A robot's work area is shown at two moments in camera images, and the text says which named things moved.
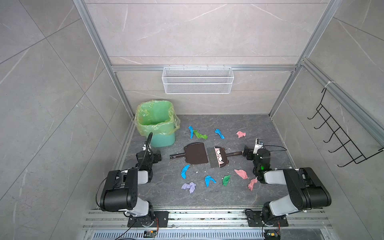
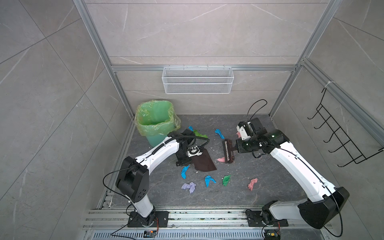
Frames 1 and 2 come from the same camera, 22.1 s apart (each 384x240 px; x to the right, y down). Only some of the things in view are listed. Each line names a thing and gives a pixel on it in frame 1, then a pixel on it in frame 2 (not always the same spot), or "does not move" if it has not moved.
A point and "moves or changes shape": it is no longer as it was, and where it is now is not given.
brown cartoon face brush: [217, 156] → [229, 158]
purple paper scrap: [191, 186] does not move
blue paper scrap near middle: [207, 179] does not move
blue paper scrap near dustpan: [183, 171] does not move
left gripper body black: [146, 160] → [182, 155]
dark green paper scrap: [226, 180] does not move
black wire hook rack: [357, 157] does not move
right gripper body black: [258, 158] → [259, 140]
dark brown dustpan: [194, 153] moves or changes shape
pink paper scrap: [250, 186] does not move
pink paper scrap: [242, 173] → [222, 159]
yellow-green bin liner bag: [157, 117] does not move
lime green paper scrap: [199, 135] does not move
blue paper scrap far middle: [217, 131] does not move
